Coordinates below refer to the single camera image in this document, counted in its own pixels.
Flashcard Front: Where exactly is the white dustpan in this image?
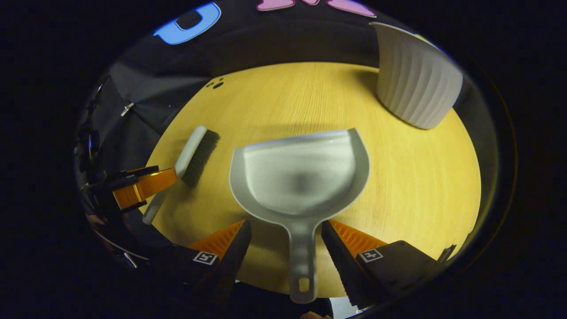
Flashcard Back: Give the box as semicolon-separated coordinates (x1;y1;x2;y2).
229;128;371;304

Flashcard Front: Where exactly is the black backdrop cloth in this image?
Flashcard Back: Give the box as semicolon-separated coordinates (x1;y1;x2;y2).
75;0;448;187

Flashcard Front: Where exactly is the small white broom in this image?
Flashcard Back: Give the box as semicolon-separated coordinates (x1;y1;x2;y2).
142;125;221;225

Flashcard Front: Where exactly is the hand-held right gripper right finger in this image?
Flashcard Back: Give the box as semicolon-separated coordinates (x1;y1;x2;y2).
321;219;443;311

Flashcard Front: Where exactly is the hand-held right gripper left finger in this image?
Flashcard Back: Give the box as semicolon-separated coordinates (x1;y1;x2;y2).
148;219;253;311

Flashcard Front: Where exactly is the white ribbed garbage bin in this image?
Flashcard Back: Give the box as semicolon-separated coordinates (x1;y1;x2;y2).
369;22;464;130

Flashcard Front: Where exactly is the white cable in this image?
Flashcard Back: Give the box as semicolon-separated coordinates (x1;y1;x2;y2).
94;228;150;269

